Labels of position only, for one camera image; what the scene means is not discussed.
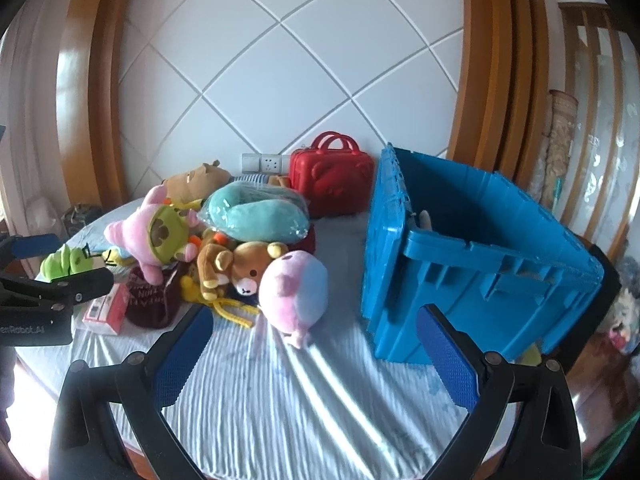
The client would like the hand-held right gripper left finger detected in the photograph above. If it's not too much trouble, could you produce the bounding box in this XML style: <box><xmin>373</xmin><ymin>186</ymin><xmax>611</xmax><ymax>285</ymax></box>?
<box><xmin>48</xmin><ymin>302</ymin><xmax>215</xmax><ymax>480</ymax></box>

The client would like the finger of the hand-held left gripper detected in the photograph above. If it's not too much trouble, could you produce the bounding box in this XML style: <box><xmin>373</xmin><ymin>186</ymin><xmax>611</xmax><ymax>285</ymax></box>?
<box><xmin>0</xmin><ymin>232</ymin><xmax>59</xmax><ymax>273</ymax></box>
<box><xmin>0</xmin><ymin>266</ymin><xmax>114</xmax><ymax>313</ymax></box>

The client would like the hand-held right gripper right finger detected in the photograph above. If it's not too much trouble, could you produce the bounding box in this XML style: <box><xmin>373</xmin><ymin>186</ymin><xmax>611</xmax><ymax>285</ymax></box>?
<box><xmin>415</xmin><ymin>303</ymin><xmax>583</xmax><ymax>480</ymax></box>

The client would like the blue plastic storage crate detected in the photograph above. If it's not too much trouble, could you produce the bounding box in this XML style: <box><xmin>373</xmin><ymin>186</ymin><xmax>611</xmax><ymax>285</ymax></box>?
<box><xmin>361</xmin><ymin>142</ymin><xmax>606</xmax><ymax>363</ymax></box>

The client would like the green frog plush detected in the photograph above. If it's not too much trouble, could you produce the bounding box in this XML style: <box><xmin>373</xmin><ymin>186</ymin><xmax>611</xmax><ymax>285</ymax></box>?
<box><xmin>39</xmin><ymin>246</ymin><xmax>93</xmax><ymax>282</ymax></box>

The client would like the pink and white box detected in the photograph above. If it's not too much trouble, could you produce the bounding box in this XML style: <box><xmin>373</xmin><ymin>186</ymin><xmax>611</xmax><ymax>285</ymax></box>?
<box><xmin>81</xmin><ymin>282</ymin><xmax>130</xmax><ymax>336</ymax></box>

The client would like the yellow small plush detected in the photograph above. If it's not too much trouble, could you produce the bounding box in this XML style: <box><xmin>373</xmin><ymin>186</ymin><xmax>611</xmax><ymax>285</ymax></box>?
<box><xmin>101</xmin><ymin>246</ymin><xmax>137</xmax><ymax>268</ymax></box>

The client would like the dark maroon plush pouch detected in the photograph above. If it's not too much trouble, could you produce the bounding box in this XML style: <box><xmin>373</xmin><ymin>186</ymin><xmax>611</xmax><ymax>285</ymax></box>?
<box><xmin>124</xmin><ymin>262</ymin><xmax>193</xmax><ymax>330</ymax></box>

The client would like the pink pig plush green hood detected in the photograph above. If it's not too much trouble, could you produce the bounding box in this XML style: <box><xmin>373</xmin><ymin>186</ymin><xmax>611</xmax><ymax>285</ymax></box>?
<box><xmin>103</xmin><ymin>184</ymin><xmax>202</xmax><ymax>285</ymax></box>

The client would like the yellow-green soft item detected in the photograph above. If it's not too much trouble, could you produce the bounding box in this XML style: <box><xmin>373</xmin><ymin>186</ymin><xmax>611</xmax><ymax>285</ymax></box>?
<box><xmin>517</xmin><ymin>342</ymin><xmax>543</xmax><ymax>367</ymax></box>

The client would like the brown bear plush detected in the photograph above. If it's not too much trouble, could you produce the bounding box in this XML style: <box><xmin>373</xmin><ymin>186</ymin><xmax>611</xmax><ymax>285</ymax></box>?
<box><xmin>196</xmin><ymin>240</ymin><xmax>289</xmax><ymax>308</ymax></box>

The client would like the large pink and blue plush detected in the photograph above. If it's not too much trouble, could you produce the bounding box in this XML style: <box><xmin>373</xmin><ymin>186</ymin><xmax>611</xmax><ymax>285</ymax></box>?
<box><xmin>257</xmin><ymin>250</ymin><xmax>330</xmax><ymax>350</ymax></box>

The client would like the teal neck pillow in bag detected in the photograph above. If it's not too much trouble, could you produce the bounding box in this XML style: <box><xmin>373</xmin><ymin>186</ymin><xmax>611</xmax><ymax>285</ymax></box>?
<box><xmin>197</xmin><ymin>182</ymin><xmax>312</xmax><ymax>243</ymax></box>

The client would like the brown capybara plush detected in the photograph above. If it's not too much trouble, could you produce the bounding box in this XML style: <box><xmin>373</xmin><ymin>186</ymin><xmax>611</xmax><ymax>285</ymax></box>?
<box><xmin>161</xmin><ymin>160</ymin><xmax>233</xmax><ymax>203</ymax></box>

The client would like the pile of colourful clothes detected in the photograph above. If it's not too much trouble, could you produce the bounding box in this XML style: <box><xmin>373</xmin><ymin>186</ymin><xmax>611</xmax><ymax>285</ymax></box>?
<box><xmin>602</xmin><ymin>257</ymin><xmax>640</xmax><ymax>356</ymax></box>

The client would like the green cloth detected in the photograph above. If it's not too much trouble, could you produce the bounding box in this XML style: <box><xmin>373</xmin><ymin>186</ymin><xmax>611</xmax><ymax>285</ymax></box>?
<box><xmin>582</xmin><ymin>410</ymin><xmax>640</xmax><ymax>480</ymax></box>

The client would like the red toy suitcase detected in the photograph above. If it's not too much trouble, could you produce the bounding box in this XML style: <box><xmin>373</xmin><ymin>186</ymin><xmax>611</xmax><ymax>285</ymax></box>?
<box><xmin>289</xmin><ymin>131</ymin><xmax>376</xmax><ymax>218</ymax></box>

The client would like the rolled patterned rug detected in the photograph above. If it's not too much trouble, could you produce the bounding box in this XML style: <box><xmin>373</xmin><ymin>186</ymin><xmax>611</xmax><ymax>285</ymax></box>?
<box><xmin>530</xmin><ymin>89</ymin><xmax>580</xmax><ymax>206</ymax></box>

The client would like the wood-framed white padded headboard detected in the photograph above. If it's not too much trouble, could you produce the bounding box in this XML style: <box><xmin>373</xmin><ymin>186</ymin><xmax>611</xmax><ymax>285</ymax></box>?
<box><xmin>55</xmin><ymin>0</ymin><xmax>551</xmax><ymax>211</ymax></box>

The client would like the wooden slatted glass partition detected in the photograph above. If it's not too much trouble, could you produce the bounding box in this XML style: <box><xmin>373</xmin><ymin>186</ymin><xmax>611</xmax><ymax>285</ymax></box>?
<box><xmin>557</xmin><ymin>2</ymin><xmax>640</xmax><ymax>261</ymax></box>

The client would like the yellow corded plush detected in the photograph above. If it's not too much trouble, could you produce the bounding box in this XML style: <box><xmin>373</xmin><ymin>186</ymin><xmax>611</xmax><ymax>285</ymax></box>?
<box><xmin>179</xmin><ymin>274</ymin><xmax>262</xmax><ymax>330</ymax></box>

